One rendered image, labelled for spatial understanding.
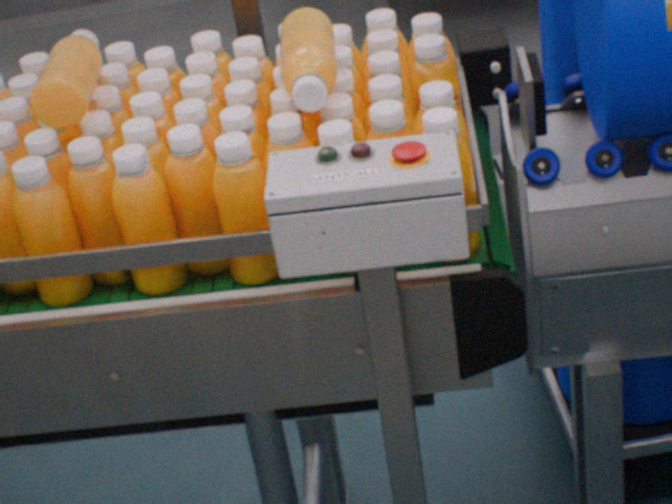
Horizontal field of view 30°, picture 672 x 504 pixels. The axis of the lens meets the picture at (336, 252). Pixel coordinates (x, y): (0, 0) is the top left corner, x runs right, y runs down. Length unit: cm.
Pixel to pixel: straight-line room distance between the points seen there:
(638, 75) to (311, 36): 38
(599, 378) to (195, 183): 63
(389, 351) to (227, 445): 129
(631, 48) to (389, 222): 35
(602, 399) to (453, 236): 54
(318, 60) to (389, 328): 32
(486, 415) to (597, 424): 86
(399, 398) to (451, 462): 109
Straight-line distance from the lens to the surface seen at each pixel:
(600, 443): 182
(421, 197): 126
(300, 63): 145
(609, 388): 176
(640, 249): 158
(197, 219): 149
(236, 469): 261
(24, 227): 150
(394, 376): 143
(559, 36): 200
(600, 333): 170
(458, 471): 252
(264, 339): 150
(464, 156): 142
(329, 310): 147
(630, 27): 144
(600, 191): 155
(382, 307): 137
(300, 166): 131
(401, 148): 129
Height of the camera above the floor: 173
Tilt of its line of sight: 33 degrees down
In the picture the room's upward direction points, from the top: 9 degrees counter-clockwise
